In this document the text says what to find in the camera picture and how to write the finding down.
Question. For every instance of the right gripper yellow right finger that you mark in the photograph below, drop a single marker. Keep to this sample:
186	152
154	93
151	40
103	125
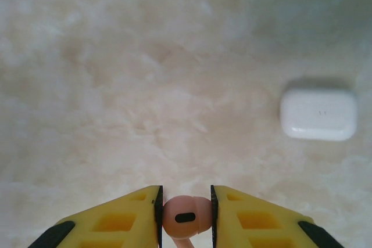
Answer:
261	224

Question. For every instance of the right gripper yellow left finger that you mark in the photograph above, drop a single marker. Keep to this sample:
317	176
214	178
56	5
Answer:
116	224

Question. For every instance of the white earbud charging case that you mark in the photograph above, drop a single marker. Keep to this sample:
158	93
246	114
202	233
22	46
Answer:
318	114

